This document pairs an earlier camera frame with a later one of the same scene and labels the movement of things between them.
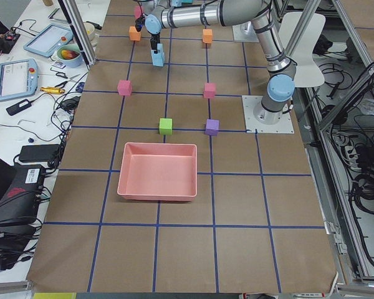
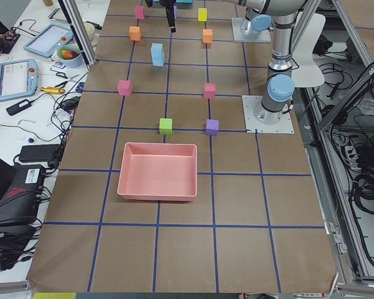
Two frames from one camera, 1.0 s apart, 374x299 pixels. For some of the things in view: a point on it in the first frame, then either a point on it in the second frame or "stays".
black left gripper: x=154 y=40 → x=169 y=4
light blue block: x=158 y=59 stays
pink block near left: x=210 y=91 stays
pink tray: x=158 y=171 stays
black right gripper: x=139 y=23 → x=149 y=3
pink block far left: x=124 y=87 stays
